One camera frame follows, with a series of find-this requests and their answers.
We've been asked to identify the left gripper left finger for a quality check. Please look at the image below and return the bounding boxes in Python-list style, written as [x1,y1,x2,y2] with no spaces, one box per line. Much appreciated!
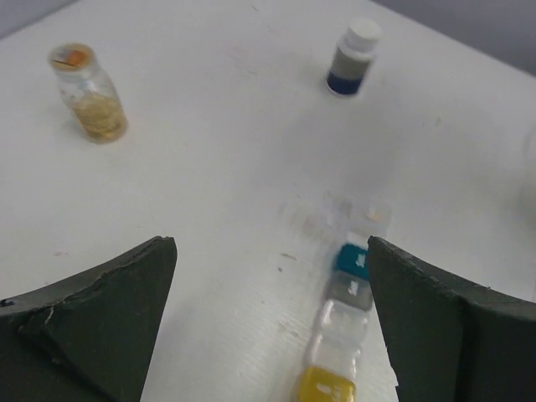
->
[1,236,177,401]

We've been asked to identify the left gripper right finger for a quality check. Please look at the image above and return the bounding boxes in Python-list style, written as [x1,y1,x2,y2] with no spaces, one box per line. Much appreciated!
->
[367,236,535,401]

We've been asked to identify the weekly pill organizer strip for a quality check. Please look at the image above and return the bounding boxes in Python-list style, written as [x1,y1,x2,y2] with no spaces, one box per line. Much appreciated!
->
[293,195,392,401]

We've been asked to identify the clear pill bottle yellow pills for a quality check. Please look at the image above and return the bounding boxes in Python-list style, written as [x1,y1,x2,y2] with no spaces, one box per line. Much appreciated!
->
[48,43,128,142]

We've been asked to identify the white cap dark pill bottle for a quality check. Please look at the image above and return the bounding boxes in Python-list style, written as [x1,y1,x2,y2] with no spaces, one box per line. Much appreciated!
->
[326,18,382,96]

